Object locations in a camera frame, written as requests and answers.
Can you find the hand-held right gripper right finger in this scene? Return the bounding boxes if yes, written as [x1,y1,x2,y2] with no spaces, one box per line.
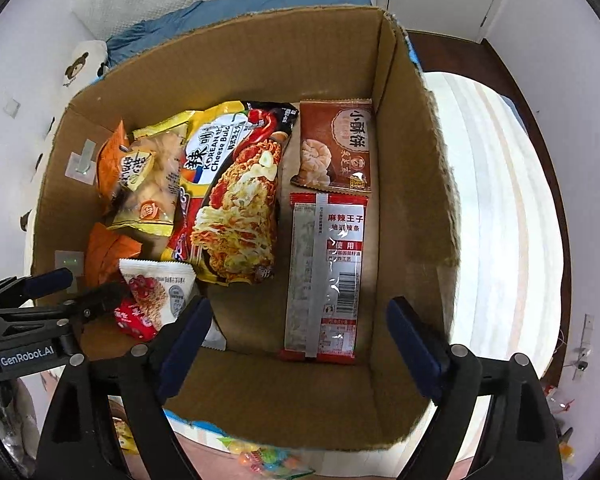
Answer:
[386,296,565,480]

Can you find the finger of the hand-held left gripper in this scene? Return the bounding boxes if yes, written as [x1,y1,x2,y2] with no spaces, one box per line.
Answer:
[45,280,131,333]
[0,267,75,312]

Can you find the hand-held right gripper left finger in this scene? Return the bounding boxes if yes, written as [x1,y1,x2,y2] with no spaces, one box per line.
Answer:
[37,296,214,480]

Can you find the plain white snack packet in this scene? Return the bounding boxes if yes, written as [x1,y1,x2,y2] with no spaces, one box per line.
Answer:
[200,310,228,352]

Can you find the small red snack packet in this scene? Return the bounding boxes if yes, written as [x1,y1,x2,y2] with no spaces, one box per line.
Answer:
[114,297,160,343]

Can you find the orange crinkled chip bag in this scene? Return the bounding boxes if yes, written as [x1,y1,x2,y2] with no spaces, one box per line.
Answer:
[86,222,143,286]

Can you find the white meat floss bread packet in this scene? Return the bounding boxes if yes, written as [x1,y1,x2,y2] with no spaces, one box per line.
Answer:
[118,258,197,331]

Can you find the long red white snack packet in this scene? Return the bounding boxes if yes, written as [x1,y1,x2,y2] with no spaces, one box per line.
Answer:
[279,191,370,366]

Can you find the yellow cracker packet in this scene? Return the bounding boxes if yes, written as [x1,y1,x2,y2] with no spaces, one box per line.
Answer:
[105,110,196,238]

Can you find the orange snack packet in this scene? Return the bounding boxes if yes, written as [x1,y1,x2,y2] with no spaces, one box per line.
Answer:
[96,120,131,211]

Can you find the cardboard box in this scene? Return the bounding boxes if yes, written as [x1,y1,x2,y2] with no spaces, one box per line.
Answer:
[30,5,463,453]

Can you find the yellow red instant noodle packet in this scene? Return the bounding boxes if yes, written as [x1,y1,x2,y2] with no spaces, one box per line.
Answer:
[161,101,300,287]

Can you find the brown pastry packet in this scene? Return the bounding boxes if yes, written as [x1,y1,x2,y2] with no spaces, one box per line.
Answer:
[290,100,376,193]

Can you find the yellow cartoon snack packet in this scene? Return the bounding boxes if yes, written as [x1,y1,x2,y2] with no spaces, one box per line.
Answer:
[111,417,141,456]

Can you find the clear bag of colourful candy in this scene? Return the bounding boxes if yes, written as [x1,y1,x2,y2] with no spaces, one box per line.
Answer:
[220,437,316,480]

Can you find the clear plastic bag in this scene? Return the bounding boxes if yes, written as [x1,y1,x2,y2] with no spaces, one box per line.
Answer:
[545,385,578,466]

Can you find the white power strip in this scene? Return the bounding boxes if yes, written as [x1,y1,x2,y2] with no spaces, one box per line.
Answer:
[572,314,595,381]

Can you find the white bear print pillow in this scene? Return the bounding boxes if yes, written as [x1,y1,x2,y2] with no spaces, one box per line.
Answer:
[17,39,110,268]

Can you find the blue pillow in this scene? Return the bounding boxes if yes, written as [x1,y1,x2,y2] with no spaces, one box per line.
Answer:
[105,0,372,68]

